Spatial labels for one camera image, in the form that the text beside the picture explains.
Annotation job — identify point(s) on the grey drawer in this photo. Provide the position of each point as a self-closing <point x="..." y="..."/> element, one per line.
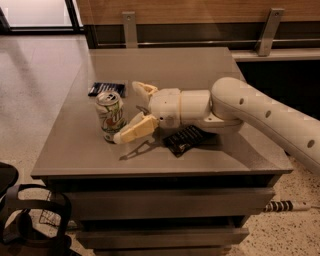
<point x="169" y="238"/>
<point x="153" y="204"/>

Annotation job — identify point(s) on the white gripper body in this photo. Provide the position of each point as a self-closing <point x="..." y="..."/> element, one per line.
<point x="165" y="106"/>

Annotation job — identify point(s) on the metal wall bracket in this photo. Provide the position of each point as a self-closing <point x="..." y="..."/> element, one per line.
<point x="265" y="41"/>
<point x="130" y="29"/>

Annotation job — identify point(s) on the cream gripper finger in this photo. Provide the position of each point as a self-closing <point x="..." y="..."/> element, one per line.
<point x="140" y="126"/>
<point x="144" y="90"/>

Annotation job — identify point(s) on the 7up soda can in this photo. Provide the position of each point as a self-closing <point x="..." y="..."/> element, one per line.
<point x="109" y="108"/>

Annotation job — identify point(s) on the lower grey drawer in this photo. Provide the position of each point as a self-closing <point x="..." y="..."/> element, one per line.
<point x="169" y="238"/>

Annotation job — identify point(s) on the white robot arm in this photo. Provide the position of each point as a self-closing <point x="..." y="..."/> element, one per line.
<point x="223" y="109"/>

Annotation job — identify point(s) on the black wire basket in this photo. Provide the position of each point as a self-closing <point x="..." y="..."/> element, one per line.
<point x="53" y="219"/>

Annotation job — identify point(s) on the black snack bar wrapper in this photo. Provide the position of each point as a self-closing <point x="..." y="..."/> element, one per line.
<point x="186" y="139"/>

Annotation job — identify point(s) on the dark blue snack packet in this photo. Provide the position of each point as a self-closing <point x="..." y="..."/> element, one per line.
<point x="99" y="87"/>

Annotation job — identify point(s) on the left metal wall bracket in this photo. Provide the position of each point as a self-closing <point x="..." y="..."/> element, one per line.
<point x="130" y="29"/>

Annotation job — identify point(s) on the black and white striped pole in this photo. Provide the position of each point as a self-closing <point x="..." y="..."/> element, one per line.
<point x="287" y="206"/>

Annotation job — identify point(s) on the black chair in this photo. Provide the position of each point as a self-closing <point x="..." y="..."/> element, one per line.
<point x="18" y="237"/>

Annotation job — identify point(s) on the upper grey drawer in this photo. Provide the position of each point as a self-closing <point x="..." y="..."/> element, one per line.
<point x="153" y="204"/>

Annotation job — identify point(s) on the grey drawer cabinet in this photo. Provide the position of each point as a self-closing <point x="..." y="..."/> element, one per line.
<point x="76" y="157"/>

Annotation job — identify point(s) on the right metal wall bracket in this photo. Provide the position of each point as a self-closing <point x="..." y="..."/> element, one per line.
<point x="265" y="41"/>

